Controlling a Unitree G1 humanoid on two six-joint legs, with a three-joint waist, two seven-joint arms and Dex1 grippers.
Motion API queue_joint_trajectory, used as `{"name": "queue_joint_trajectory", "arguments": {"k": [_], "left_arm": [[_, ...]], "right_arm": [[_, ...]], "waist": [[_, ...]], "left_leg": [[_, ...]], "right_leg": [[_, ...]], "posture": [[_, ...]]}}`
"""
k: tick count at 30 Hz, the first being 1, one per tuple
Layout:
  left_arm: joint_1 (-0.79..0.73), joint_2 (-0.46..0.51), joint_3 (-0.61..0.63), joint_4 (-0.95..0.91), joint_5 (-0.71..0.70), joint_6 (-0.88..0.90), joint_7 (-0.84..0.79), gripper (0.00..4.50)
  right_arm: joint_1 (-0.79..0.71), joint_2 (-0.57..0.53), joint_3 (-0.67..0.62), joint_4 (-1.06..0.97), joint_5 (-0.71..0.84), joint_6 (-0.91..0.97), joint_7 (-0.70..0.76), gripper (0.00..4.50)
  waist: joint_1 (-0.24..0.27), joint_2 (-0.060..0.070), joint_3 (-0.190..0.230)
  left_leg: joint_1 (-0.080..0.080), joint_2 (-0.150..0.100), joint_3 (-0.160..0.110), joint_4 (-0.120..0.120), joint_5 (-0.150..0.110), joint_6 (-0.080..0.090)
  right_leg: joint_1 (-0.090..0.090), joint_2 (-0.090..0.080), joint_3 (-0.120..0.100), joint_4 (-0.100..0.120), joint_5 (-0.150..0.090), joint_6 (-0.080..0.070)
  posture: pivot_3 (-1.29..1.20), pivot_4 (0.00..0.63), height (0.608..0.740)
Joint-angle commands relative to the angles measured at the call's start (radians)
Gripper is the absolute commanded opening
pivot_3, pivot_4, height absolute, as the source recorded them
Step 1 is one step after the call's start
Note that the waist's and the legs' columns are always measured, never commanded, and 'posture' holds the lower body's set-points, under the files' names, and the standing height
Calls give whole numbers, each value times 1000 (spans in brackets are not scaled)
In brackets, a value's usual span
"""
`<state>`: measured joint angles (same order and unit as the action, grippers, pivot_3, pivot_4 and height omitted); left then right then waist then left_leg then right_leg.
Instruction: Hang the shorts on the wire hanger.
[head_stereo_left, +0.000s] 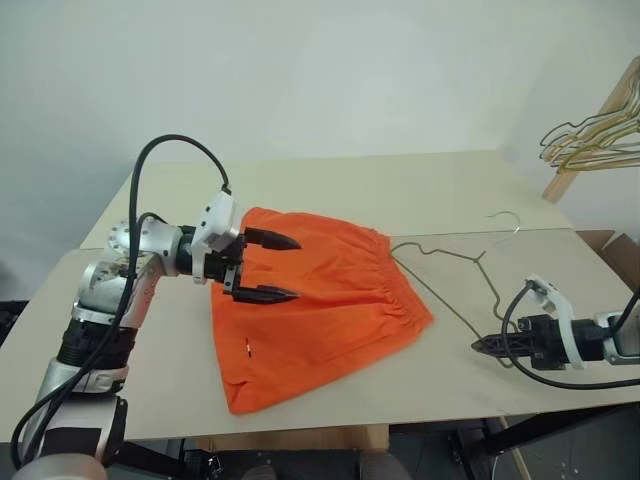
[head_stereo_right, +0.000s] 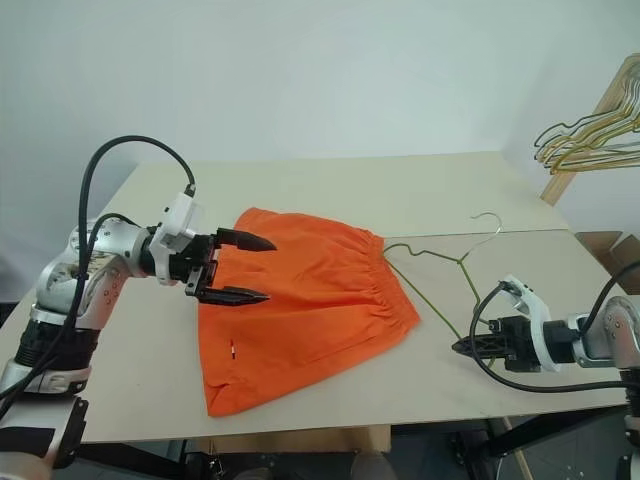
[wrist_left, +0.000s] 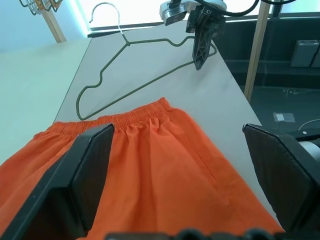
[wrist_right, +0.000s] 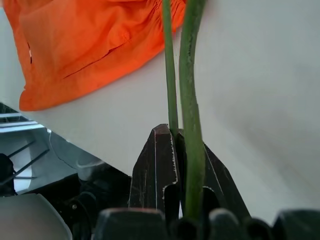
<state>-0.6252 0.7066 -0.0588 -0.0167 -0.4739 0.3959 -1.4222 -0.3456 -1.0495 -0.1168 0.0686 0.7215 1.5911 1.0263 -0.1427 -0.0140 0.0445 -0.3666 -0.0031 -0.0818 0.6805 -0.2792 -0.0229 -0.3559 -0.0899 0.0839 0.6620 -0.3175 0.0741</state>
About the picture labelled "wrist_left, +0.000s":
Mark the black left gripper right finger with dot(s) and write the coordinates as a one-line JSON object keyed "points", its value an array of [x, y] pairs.
{"points": [[287, 175]]}

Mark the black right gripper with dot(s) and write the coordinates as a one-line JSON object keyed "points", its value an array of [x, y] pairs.
{"points": [[207, 18]]}

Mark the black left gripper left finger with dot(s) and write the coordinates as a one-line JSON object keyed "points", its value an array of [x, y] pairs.
{"points": [[62, 180]]}

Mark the orange shorts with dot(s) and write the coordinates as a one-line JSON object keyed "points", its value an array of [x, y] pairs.
{"points": [[155, 162]]}

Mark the dark grey box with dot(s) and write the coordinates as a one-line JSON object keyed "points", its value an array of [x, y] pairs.
{"points": [[303, 53]]}

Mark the bunch of hangers on rack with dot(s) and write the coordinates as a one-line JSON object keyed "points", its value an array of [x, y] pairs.
{"points": [[53, 6]]}

